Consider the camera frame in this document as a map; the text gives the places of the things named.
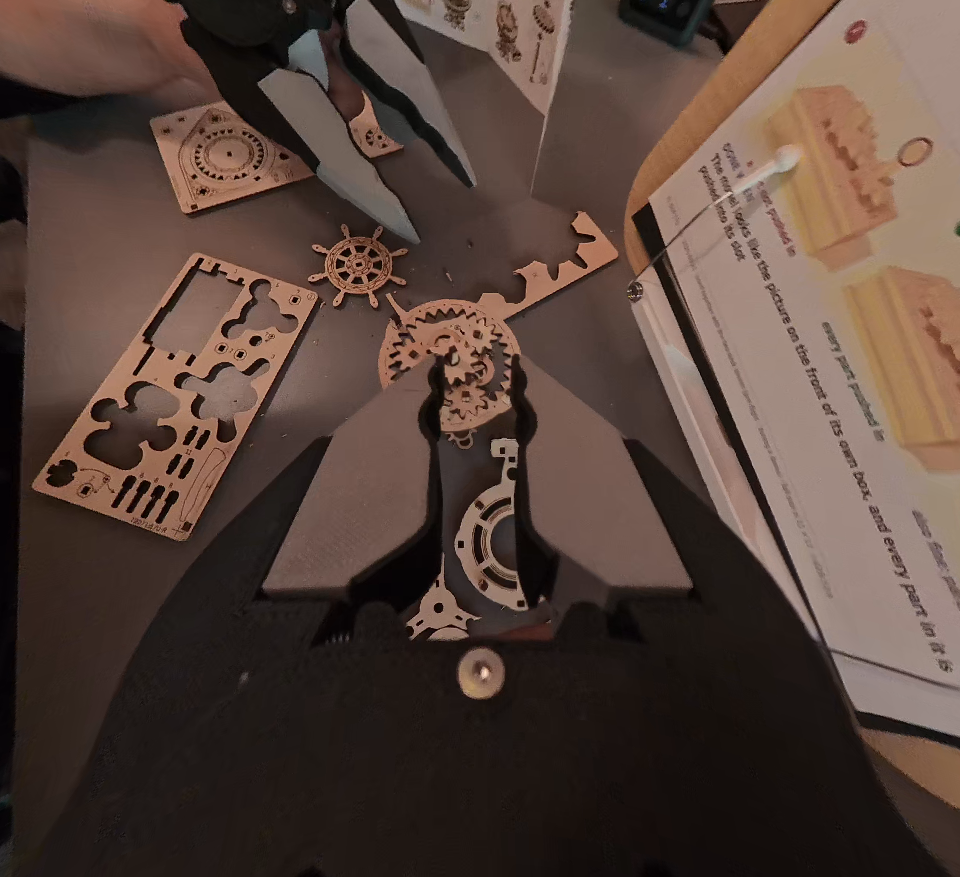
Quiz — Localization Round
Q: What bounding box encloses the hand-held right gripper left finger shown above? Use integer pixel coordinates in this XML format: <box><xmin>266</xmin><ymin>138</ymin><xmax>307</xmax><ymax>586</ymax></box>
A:
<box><xmin>261</xmin><ymin>358</ymin><xmax>445</xmax><ymax>614</ymax></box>

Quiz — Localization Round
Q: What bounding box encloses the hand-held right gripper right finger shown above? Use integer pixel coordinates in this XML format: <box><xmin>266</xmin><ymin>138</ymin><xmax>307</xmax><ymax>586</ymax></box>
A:
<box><xmin>511</xmin><ymin>356</ymin><xmax>694</xmax><ymax>610</ymax></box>

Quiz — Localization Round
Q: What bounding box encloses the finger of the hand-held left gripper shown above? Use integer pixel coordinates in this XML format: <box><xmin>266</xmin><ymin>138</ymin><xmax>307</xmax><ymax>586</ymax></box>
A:
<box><xmin>257</xmin><ymin>65</ymin><xmax>421</xmax><ymax>246</ymax></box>
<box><xmin>341</xmin><ymin>0</ymin><xmax>479</xmax><ymax>190</ymax></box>

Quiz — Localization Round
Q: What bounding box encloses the round wooden frame part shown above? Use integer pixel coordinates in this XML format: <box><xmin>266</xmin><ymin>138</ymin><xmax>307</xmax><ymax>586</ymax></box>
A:
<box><xmin>453</xmin><ymin>438</ymin><xmax>560</xmax><ymax>612</ymax></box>

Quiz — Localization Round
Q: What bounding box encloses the wooden gear model assembly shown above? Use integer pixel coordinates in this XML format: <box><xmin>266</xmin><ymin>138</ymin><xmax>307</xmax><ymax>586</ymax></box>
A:
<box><xmin>377</xmin><ymin>295</ymin><xmax>522</xmax><ymax>451</ymax></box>

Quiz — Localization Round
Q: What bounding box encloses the engraved uncut wooden sheet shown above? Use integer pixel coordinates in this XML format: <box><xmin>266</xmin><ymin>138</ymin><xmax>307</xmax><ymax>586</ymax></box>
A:
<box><xmin>150</xmin><ymin>95</ymin><xmax>406</xmax><ymax>216</ymax></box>

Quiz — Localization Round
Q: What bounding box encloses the wooden ship wheel part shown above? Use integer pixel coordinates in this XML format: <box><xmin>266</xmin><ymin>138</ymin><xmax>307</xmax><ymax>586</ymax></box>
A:
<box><xmin>307</xmin><ymin>224</ymin><xmax>412</xmax><ymax>310</ymax></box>

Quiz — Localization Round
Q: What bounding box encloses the wooden lever part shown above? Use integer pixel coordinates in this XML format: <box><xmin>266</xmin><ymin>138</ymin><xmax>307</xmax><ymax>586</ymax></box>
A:
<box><xmin>405</xmin><ymin>577</ymin><xmax>481</xmax><ymax>642</ymax></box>

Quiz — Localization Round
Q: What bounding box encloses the punched-out wooden part sheet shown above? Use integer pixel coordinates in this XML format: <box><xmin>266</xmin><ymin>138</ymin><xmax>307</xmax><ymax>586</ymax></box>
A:
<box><xmin>32</xmin><ymin>253</ymin><xmax>320</xmax><ymax>542</ymax></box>

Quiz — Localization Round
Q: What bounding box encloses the jagged wooden sheet strip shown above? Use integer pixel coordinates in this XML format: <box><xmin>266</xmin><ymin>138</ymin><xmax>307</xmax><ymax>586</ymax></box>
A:
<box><xmin>386</xmin><ymin>211</ymin><xmax>621</xmax><ymax>327</ymax></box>

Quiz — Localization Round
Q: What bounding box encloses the wooden document stand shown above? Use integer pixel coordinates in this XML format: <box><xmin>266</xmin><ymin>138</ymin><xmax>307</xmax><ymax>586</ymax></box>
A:
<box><xmin>626</xmin><ymin>0</ymin><xmax>960</xmax><ymax>829</ymax></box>

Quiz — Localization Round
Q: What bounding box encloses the metal wire page holder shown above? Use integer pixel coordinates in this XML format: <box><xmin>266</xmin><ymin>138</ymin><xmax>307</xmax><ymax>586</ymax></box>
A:
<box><xmin>626</xmin><ymin>144</ymin><xmax>805</xmax><ymax>302</ymax></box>

